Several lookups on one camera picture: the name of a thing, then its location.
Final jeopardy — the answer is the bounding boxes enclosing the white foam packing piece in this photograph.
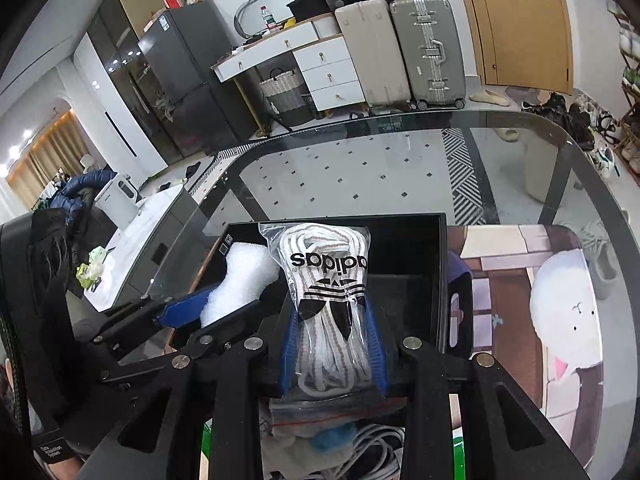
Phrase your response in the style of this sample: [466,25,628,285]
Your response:
[200,242,280,327]

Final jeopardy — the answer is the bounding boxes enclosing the bagged white adidas shoelaces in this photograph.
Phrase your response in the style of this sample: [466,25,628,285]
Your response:
[259,221,406,438]

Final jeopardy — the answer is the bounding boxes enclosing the white cable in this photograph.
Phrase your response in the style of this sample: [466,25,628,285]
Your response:
[319,421,407,480]

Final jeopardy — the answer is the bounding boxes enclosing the black storage box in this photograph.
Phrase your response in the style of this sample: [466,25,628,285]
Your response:
[169,212,449,391]

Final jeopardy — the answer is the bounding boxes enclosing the person's left hand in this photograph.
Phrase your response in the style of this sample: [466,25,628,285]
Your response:
[44,455,85,480]

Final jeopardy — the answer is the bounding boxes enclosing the grey marble side cabinet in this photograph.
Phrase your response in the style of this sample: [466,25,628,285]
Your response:
[85,184,198,312]

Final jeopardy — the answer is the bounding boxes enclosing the white flower bunch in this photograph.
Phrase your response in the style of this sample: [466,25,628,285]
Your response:
[76,246,108,290]

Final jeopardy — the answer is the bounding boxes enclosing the white electric kettle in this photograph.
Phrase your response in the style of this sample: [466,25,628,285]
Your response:
[94,174,139,231]

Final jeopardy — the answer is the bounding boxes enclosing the anime girl desk mat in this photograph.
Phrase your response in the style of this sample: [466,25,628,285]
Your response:
[447,224,603,466]

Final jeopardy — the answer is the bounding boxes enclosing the blue puffer jacket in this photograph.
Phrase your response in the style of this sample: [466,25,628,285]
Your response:
[49,169,116,226]

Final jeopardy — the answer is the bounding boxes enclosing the woven laundry basket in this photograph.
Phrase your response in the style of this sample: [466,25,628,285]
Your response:
[259,67,314,128]

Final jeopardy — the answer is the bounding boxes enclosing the white dressing desk with drawers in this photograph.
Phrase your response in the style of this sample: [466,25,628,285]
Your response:
[212,13,366,116]

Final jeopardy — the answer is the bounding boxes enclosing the black refrigerator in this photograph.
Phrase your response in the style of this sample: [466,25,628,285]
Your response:
[139,2,258,154]

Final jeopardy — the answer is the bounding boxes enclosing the dark glass display cabinet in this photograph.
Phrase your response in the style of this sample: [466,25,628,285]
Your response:
[88,0,186,165]

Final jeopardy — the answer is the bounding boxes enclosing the plastic water bottle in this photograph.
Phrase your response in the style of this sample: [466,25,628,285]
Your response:
[260,6,279,32]

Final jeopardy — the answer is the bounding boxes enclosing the wooden shoe rack with shoes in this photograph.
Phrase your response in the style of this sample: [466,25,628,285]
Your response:
[606,0,640,181]

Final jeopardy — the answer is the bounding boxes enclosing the silver aluminium suitcase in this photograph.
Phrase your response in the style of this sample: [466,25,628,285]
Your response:
[390,0,466,110]

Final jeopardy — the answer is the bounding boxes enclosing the beige suitcase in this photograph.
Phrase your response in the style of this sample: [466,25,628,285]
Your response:
[335,0,412,107]

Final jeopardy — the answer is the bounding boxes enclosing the pile of shoes on floor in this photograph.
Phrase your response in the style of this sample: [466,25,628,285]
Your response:
[521,92,620,180]

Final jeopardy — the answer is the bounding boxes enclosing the beige slipper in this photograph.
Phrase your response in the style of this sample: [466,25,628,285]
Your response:
[469,89,511,107]

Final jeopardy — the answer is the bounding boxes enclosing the wooden door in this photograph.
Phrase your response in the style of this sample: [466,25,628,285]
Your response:
[463,0,574,94]

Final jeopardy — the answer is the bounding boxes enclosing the oval metal mirror frame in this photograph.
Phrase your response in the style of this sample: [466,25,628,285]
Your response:
[232,0,296,42]

